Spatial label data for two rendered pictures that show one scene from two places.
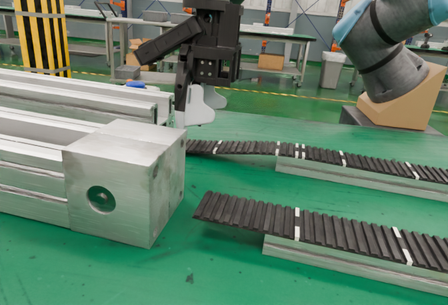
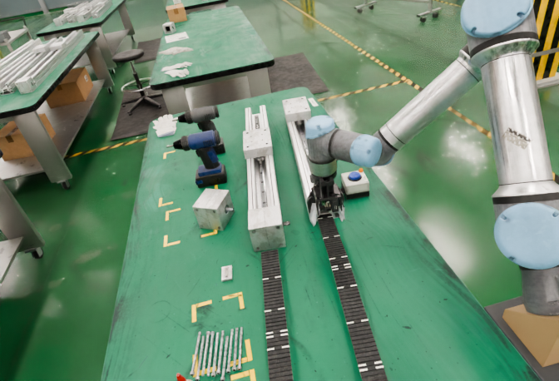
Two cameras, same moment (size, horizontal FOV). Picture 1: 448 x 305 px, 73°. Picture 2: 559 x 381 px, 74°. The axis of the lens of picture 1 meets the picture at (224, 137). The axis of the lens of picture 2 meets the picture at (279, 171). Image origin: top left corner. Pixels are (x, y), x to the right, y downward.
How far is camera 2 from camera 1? 0.99 m
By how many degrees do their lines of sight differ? 69
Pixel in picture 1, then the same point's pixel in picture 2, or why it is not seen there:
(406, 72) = (534, 294)
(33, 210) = not seen: hidden behind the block
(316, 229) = (269, 284)
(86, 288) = (235, 248)
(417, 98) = (535, 326)
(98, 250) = (248, 242)
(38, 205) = not seen: hidden behind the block
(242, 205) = (273, 260)
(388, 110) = (512, 314)
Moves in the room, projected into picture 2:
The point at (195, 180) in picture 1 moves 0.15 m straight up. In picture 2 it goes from (301, 244) to (295, 206)
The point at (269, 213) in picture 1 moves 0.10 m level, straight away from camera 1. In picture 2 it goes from (272, 269) to (308, 263)
